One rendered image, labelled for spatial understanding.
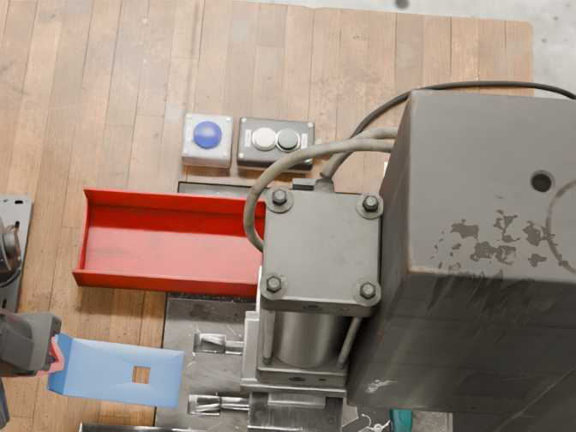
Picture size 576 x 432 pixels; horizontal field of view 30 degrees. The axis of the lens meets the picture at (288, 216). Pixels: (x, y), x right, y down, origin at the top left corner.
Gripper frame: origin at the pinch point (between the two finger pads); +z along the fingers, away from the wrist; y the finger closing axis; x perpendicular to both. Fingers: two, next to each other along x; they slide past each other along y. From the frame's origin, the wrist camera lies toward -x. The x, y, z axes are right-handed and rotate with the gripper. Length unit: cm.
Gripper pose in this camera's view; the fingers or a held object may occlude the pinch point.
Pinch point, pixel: (57, 362)
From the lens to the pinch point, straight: 131.3
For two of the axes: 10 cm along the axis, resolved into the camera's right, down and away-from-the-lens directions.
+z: 3.9, 3.8, 8.4
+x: 0.9, -9.2, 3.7
